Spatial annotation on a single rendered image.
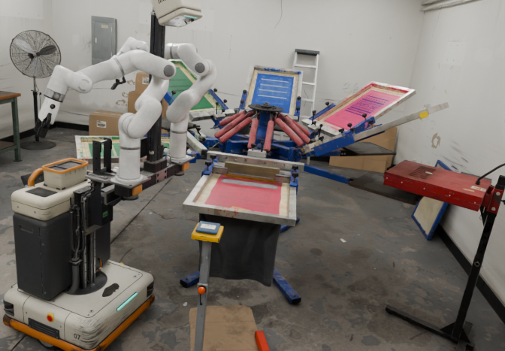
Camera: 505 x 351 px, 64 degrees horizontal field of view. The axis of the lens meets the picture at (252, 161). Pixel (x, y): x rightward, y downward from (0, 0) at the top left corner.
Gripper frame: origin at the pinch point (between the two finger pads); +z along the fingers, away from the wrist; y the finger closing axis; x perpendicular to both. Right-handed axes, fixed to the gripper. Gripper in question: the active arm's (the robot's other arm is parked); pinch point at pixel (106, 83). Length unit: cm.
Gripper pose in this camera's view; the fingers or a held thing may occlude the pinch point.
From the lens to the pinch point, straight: 234.1
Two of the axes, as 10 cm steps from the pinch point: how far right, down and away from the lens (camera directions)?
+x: 6.7, 2.2, -7.1
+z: -4.9, 8.5, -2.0
